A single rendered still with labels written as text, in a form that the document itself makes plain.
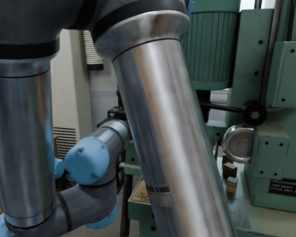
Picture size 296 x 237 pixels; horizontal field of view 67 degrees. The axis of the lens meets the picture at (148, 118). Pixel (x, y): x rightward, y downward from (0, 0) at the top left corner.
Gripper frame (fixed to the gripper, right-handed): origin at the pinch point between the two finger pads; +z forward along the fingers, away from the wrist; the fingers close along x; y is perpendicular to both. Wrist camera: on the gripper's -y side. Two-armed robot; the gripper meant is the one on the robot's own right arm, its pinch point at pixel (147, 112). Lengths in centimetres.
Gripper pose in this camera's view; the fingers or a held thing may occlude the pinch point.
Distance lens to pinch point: 70.4
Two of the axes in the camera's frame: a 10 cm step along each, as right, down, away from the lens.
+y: -9.6, -1.3, 2.4
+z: 2.7, -3.0, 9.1
